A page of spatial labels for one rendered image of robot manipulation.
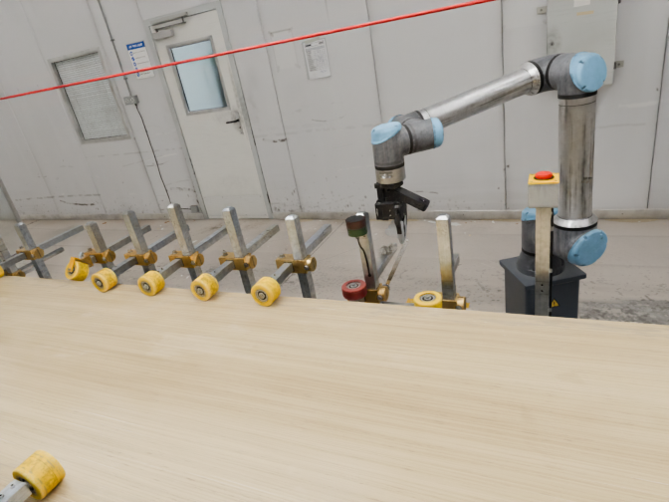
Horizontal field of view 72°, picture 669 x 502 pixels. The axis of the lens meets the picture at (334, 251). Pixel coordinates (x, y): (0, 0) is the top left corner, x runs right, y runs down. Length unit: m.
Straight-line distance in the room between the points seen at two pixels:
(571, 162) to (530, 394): 0.95
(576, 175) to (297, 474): 1.33
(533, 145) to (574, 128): 2.24
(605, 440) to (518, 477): 0.18
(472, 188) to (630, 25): 1.52
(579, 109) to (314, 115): 3.02
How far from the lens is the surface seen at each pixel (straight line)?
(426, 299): 1.36
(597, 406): 1.06
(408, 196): 1.42
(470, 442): 0.97
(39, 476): 1.15
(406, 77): 4.04
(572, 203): 1.83
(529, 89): 1.78
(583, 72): 1.70
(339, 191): 4.52
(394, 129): 1.36
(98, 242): 2.22
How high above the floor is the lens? 1.62
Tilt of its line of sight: 24 degrees down
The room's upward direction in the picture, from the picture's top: 11 degrees counter-clockwise
